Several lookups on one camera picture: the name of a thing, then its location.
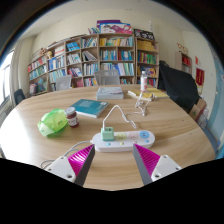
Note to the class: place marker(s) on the yellow book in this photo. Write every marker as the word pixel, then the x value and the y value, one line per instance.
pixel 159 93

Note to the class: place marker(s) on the small red-lidded jar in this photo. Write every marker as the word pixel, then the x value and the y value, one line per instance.
pixel 72 119

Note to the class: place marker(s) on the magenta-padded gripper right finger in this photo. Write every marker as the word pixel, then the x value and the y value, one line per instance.
pixel 166 166

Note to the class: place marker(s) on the white oblong box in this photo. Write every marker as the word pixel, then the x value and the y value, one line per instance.
pixel 135 94

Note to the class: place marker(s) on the clear bottle with red label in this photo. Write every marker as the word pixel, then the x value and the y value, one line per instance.
pixel 143 83

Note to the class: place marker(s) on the teal book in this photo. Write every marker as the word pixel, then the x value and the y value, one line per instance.
pixel 88 106

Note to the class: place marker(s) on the grey mesh chair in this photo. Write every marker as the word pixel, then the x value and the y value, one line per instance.
pixel 107 77
pixel 63 82

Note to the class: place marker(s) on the white pastel-socket power strip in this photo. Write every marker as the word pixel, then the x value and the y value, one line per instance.
pixel 136 141

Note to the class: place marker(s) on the black cloth cover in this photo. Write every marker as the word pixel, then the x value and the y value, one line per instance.
pixel 178 85

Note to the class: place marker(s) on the green plastic bag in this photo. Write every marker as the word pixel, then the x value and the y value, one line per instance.
pixel 53 121

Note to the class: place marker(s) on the wooden bookshelf unit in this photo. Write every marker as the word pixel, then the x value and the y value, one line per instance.
pixel 110 53

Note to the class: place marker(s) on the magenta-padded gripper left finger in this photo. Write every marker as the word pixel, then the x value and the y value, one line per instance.
pixel 59 166

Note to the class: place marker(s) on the mint green charger block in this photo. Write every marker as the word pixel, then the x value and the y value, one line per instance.
pixel 107 134

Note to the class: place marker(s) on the red wall hanging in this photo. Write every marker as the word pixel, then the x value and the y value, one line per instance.
pixel 200 76

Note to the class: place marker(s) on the dark blue chair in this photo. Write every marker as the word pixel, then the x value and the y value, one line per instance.
pixel 19 96

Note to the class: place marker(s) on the brown cardboard box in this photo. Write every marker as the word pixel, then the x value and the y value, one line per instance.
pixel 197 110

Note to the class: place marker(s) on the grey book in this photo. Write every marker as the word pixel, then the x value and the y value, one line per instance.
pixel 110 92

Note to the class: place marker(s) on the small wall shelf unit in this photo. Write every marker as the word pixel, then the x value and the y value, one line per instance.
pixel 184 61

